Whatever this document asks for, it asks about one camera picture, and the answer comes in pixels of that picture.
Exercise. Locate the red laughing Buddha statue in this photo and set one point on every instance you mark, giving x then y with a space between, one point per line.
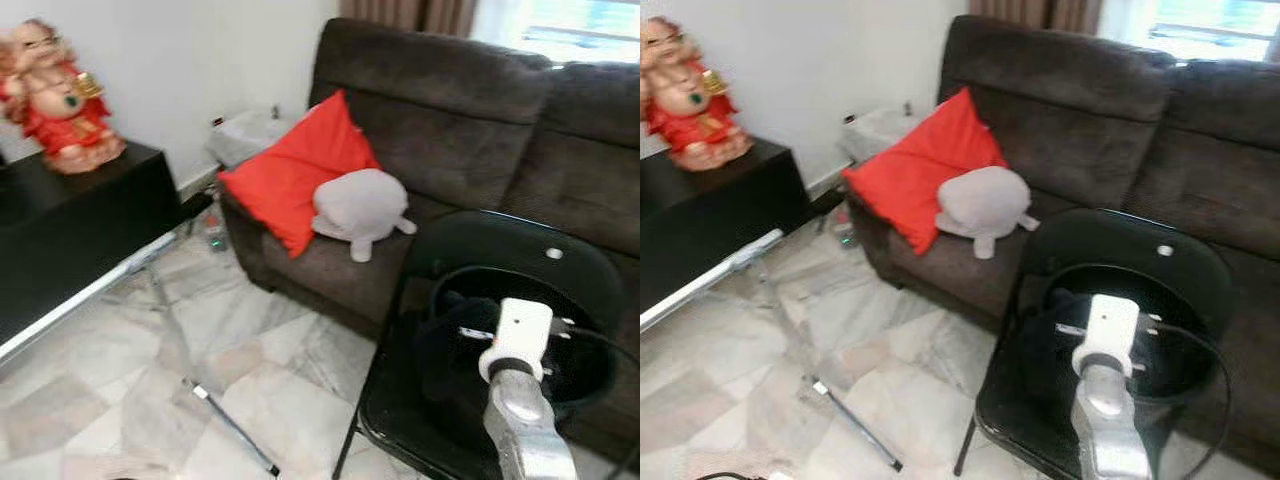
690 105
60 110

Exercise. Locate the grey plush toy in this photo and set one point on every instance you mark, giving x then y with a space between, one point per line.
360 205
985 200

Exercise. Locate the silver metal clothes rack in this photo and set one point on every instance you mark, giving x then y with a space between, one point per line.
90 293
700 286

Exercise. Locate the power strip with red switch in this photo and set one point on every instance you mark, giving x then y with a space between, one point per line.
214 228
841 227

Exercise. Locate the brown curtain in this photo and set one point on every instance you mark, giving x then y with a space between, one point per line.
1030 12
400 12

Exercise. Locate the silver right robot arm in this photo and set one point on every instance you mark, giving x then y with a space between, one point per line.
1115 430
525 430

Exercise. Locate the black folding chair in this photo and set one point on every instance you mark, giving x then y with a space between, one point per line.
1110 235
500 235

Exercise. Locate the black shirt green logo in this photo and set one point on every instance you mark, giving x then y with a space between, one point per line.
1050 345
445 350

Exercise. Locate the side table lace cloth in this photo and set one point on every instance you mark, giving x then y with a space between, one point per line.
878 132
245 135

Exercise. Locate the red pillow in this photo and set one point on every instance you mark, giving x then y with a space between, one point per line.
290 175
915 175

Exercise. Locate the dark brown sofa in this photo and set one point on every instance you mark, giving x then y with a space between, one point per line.
1090 110
470 110

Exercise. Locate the black TV console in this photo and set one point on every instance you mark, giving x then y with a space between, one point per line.
70 230
710 215

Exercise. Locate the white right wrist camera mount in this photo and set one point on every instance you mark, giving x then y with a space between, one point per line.
520 330
1110 325

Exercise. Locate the bright window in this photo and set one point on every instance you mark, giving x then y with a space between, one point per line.
570 25
1200 25

